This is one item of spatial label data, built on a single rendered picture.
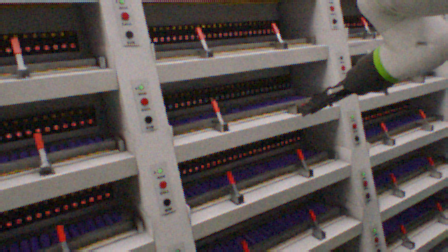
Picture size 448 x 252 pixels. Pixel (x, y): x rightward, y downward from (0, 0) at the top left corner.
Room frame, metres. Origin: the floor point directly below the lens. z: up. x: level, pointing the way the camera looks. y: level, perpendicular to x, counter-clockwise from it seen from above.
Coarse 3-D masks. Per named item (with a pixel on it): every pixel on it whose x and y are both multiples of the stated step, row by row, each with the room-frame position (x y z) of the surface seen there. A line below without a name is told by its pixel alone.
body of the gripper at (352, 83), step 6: (354, 66) 0.85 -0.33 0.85; (348, 72) 0.86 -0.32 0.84; (354, 72) 0.83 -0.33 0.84; (348, 78) 0.85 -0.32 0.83; (354, 78) 0.83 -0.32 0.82; (342, 84) 0.86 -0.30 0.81; (348, 84) 0.85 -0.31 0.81; (354, 84) 0.83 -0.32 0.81; (360, 84) 0.82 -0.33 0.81; (342, 90) 0.86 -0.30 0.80; (348, 90) 0.87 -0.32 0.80; (354, 90) 0.84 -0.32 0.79; (360, 90) 0.84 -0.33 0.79; (366, 90) 0.83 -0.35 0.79
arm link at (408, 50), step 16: (384, 32) 0.72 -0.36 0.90; (400, 32) 0.69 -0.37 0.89; (416, 32) 0.68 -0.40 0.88; (432, 32) 0.67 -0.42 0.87; (384, 48) 0.75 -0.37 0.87; (400, 48) 0.70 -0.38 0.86; (416, 48) 0.68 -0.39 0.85; (432, 48) 0.67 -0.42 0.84; (384, 64) 0.75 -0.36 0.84; (400, 64) 0.72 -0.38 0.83; (416, 64) 0.70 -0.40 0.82; (432, 64) 0.69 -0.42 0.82; (400, 80) 0.77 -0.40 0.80
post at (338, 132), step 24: (288, 0) 1.27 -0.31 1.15; (312, 0) 1.18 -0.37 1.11; (336, 0) 1.19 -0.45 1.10; (288, 24) 1.29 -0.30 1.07; (312, 24) 1.19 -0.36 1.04; (336, 48) 1.17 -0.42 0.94; (312, 72) 1.23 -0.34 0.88; (336, 72) 1.16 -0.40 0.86; (336, 120) 1.17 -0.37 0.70; (360, 120) 1.20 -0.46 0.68; (336, 144) 1.19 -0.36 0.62; (360, 168) 1.17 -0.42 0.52; (336, 192) 1.23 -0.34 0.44; (360, 192) 1.16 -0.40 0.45; (360, 240) 1.17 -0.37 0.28; (384, 240) 1.20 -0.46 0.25
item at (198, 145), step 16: (256, 96) 1.20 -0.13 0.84; (272, 96) 1.24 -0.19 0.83; (304, 96) 1.28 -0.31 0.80; (176, 112) 1.04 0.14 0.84; (192, 112) 1.07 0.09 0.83; (320, 112) 1.11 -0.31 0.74; (336, 112) 1.15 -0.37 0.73; (240, 128) 0.96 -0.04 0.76; (256, 128) 0.97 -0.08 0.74; (272, 128) 1.01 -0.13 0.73; (288, 128) 1.04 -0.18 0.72; (176, 144) 0.85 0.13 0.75; (192, 144) 0.87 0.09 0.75; (208, 144) 0.90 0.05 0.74; (224, 144) 0.92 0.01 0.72; (240, 144) 0.95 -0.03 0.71
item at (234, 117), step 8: (312, 96) 1.19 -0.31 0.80; (280, 104) 1.11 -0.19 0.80; (240, 112) 1.04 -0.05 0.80; (248, 112) 1.04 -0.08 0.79; (256, 112) 1.06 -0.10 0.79; (264, 112) 1.08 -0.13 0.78; (272, 112) 1.08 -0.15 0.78; (200, 120) 0.97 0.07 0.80; (208, 120) 0.97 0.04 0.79; (224, 120) 1.00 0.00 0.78; (232, 120) 1.02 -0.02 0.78; (176, 128) 0.93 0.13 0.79; (184, 128) 0.94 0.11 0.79; (192, 128) 0.95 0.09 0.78; (200, 128) 0.96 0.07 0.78
